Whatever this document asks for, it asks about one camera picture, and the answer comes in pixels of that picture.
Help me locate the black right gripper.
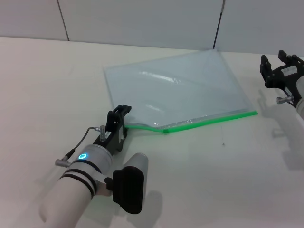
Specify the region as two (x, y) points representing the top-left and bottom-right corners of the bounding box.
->
(260, 49), (304, 98)

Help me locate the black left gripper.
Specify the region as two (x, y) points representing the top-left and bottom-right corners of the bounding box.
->
(94, 104), (132, 155)

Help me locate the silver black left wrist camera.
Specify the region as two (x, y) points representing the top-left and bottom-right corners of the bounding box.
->
(95, 152), (149, 215)

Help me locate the transparent document bag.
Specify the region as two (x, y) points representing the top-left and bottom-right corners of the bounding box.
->
(103, 49), (259, 134)

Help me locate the grey right gripper cable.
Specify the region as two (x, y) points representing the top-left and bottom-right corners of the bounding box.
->
(276, 89), (300, 109)

